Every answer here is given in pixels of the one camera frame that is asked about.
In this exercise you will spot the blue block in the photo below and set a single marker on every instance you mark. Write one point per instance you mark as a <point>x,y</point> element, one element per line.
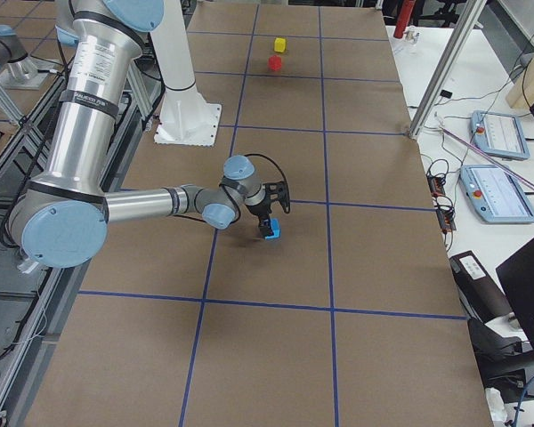
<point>274,229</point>

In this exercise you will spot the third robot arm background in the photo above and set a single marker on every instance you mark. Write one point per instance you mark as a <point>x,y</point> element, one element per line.
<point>18,70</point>

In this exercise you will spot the metal valve fitting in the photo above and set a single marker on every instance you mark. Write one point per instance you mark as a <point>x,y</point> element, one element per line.
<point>411,35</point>

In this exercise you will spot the small black square pad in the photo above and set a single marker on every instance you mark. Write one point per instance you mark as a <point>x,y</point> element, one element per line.
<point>446,94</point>

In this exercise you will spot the orange circuit board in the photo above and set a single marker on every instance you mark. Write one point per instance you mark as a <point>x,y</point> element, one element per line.
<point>436,185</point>

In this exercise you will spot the aluminium frame post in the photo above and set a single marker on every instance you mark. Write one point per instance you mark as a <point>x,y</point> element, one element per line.
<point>456,42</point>

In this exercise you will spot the black monitor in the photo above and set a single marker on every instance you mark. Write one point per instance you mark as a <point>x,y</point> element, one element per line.
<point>516,276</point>

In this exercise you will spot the yellow block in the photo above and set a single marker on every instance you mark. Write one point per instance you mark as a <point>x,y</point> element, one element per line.
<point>280,45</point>

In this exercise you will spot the red block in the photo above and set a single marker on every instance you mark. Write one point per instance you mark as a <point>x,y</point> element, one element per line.
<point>275,63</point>

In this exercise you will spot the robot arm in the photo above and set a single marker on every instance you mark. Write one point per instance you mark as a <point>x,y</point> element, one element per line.
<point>62,221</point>

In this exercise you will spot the black cardboard box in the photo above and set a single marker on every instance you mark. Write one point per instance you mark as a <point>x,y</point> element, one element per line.
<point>480,293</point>

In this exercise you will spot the lower teach pendant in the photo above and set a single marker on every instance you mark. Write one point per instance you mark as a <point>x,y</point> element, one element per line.
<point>495,195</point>

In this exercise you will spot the upper teach pendant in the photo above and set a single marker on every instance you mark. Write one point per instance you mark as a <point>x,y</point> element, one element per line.
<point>499,135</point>

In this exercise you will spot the red bottle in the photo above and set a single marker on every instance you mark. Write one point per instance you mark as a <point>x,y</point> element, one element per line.
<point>403,18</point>

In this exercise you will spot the grabber reacher tool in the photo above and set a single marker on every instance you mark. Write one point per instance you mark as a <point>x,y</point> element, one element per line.
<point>469,145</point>

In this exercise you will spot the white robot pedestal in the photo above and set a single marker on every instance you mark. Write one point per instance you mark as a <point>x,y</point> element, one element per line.
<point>185,117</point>

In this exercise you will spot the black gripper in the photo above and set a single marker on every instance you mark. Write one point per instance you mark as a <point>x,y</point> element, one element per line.
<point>260,209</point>

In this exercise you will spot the teach pendant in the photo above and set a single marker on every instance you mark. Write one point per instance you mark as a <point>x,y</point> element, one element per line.
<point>499,135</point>
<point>495,195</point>

